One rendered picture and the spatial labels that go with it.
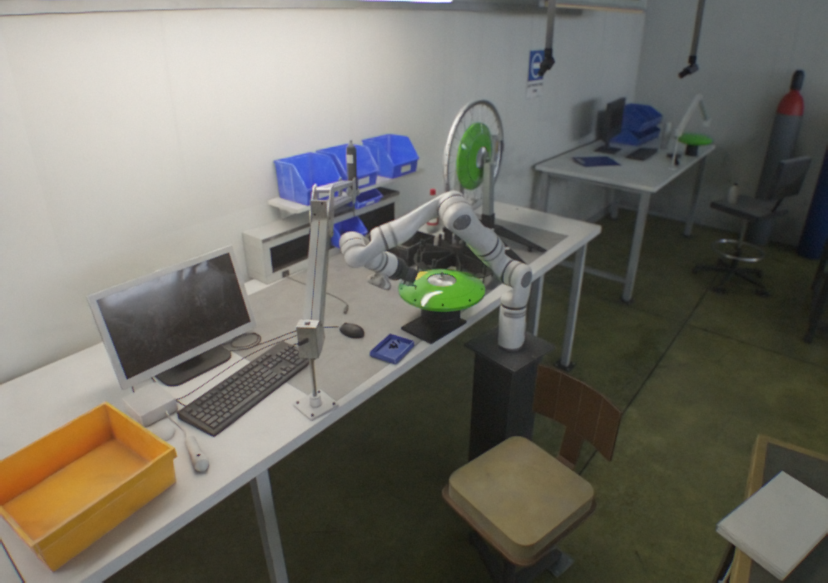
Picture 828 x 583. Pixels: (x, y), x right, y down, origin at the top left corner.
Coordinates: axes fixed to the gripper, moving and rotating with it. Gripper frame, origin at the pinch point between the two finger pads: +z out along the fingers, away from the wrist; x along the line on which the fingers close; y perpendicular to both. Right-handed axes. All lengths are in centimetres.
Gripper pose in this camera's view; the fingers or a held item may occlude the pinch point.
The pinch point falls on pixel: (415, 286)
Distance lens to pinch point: 185.3
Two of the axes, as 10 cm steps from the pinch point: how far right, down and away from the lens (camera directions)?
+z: 5.4, 2.5, 8.0
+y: 3.8, -9.2, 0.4
